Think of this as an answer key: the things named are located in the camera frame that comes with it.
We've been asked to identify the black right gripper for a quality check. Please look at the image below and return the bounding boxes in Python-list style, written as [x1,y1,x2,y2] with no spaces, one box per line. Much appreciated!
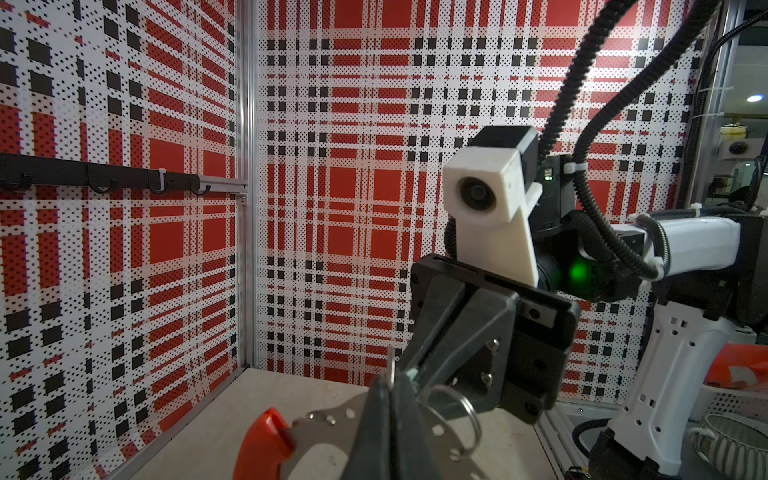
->
[395,157,640,423]

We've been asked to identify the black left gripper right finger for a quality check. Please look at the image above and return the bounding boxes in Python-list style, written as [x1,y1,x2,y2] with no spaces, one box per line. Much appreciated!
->
[391,372,441,480]

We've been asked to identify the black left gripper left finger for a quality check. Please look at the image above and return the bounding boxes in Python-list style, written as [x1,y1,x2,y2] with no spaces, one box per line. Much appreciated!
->
[341,376,391,480]

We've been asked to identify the metal keyring gauge red handle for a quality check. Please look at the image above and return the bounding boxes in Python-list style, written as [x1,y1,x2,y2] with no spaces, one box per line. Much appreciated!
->
[233,358,486,479]

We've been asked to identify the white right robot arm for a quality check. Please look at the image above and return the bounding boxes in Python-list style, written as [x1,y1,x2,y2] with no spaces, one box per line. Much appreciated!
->
[400,146,767,479]

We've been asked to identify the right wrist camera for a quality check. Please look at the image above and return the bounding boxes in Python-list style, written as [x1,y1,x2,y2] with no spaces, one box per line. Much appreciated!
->
[442,126,543,287]

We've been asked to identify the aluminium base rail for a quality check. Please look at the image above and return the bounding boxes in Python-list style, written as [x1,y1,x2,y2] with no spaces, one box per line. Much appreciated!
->
[534,399,618,480]

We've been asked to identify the black hook rail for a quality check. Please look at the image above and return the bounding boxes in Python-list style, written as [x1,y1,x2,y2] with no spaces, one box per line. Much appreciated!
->
[1,154,211,196]

